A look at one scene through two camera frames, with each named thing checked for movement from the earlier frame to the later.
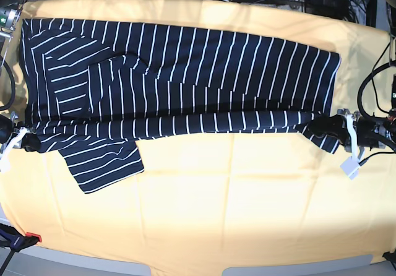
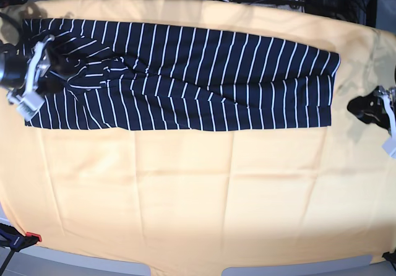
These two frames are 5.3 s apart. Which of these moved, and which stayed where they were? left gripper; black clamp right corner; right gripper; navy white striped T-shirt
Moved: right gripper; left gripper; navy white striped T-shirt
Stayed: black clamp right corner
